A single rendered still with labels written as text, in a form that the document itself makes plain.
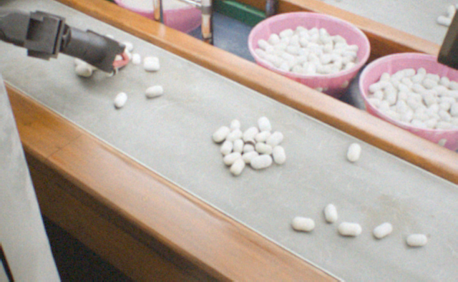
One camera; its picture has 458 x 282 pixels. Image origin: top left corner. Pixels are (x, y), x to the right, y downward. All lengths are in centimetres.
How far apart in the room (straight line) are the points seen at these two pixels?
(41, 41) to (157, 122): 27
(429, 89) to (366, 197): 36
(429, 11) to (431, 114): 43
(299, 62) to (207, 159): 37
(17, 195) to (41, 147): 85
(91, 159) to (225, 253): 31
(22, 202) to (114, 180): 75
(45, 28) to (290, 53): 55
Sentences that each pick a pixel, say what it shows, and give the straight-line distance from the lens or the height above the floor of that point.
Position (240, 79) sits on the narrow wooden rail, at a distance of 132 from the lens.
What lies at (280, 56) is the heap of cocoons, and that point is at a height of 73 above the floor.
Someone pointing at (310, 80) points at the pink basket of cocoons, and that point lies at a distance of 133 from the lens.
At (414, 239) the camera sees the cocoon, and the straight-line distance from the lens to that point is 103.
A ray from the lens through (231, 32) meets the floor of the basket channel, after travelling 163.
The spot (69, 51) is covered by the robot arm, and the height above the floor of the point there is 86.
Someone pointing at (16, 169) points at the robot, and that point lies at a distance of 34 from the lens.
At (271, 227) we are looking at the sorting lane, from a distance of 103.
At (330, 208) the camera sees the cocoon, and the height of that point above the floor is 76.
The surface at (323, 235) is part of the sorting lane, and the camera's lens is 103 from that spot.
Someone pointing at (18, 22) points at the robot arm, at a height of 96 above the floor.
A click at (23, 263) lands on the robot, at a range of 37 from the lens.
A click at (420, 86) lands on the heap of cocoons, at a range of 138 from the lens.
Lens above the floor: 151
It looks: 40 degrees down
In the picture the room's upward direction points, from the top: straight up
